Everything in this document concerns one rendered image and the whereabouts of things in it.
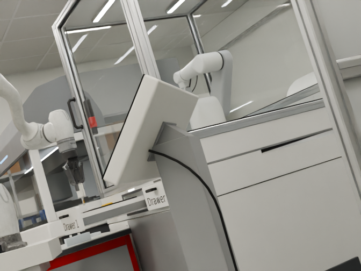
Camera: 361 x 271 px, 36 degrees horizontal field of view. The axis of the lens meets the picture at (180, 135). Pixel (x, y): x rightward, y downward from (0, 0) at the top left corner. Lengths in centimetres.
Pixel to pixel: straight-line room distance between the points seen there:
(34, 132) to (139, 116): 138
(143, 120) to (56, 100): 213
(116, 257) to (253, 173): 84
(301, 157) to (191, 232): 108
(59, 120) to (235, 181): 93
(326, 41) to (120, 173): 64
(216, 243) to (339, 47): 68
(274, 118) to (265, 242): 56
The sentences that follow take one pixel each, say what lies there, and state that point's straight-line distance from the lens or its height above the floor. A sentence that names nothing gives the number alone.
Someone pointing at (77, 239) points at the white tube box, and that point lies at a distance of 288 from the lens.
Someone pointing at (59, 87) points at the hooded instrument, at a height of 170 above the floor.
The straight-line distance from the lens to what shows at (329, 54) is 128.
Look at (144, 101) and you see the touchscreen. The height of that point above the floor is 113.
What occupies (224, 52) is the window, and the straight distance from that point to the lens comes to 256.
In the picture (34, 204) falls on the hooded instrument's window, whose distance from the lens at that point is 370.
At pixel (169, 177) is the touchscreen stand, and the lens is 167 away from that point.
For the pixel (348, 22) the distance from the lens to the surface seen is 138.
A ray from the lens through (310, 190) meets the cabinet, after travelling 264.
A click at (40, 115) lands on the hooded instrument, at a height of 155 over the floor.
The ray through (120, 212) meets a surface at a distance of 261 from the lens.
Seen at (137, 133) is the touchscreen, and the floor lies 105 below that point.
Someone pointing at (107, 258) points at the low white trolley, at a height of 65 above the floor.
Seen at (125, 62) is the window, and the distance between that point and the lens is 258.
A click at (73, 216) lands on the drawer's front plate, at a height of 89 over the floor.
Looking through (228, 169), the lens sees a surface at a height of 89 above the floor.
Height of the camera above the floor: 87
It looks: 5 degrees up
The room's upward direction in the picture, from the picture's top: 17 degrees counter-clockwise
